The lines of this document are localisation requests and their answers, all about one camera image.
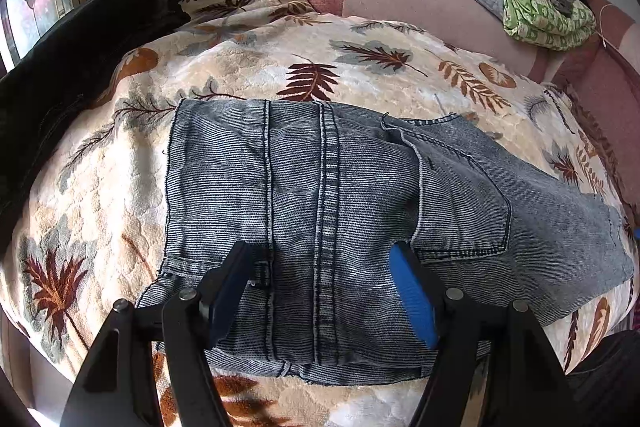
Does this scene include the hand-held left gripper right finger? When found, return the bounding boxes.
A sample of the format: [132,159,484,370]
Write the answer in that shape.
[388,242,571,427]

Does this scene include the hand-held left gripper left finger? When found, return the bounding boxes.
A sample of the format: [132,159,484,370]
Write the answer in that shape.
[60,241,274,427]

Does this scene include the blue denim pants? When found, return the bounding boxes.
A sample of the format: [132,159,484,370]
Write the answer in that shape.
[135,98,636,387]

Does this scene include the person's dark trousers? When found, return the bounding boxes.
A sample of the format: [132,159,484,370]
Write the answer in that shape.
[565,329,640,427]

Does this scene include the cream leaf-print blanket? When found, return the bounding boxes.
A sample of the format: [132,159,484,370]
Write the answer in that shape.
[0,0,636,427]

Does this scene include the black garment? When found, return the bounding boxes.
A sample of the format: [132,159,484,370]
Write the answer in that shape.
[0,0,211,208]

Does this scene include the thin white cable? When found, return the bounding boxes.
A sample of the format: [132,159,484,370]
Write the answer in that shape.
[592,3,621,58]

